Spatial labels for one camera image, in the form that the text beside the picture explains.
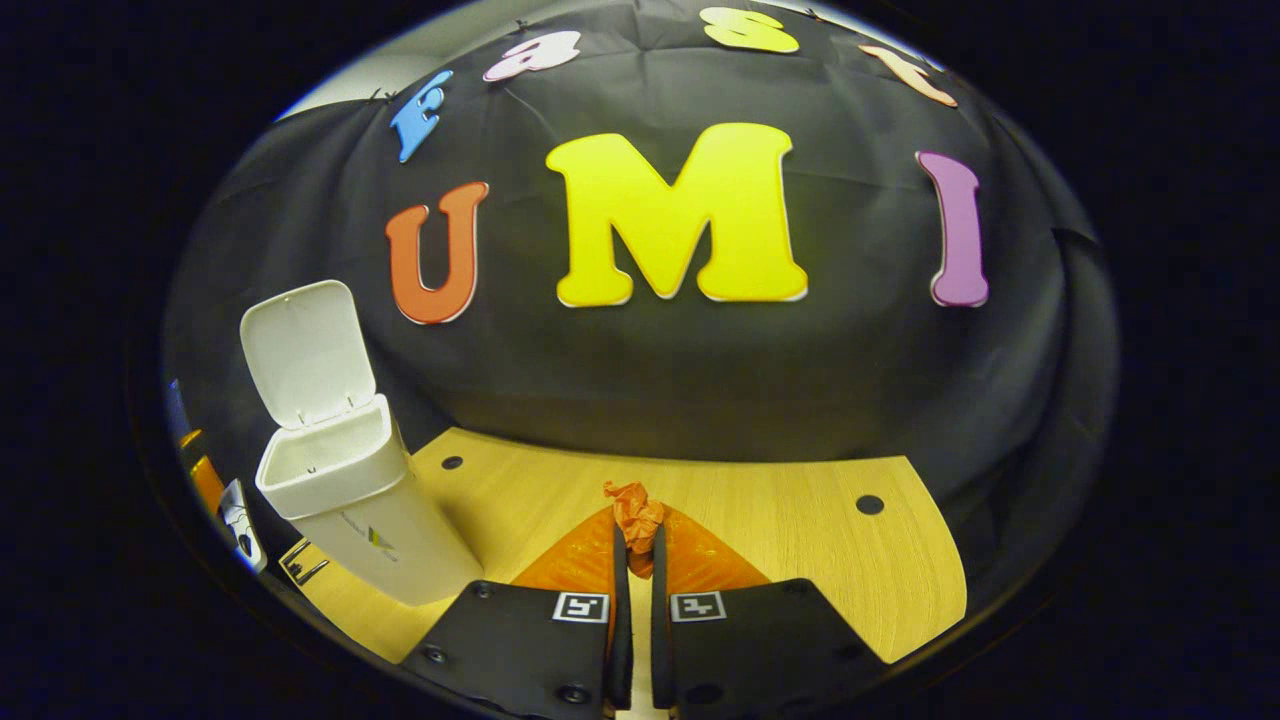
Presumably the white desktop garbage bin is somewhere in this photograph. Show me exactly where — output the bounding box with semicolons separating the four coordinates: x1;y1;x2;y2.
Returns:
239;280;487;607

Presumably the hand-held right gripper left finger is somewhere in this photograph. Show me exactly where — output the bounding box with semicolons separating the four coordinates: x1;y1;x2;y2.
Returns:
400;505;635;720

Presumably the black backdrop cloth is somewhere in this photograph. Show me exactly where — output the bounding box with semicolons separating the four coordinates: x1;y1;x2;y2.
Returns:
160;0;1116;621

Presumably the orange paper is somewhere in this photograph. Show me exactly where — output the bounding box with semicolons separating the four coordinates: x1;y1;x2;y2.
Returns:
603;480;666;581

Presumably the wooden desktop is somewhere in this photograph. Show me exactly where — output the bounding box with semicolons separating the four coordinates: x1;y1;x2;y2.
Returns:
278;428;969;720

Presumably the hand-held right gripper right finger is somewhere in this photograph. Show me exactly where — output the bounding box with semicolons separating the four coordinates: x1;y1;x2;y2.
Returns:
650;505;887;720

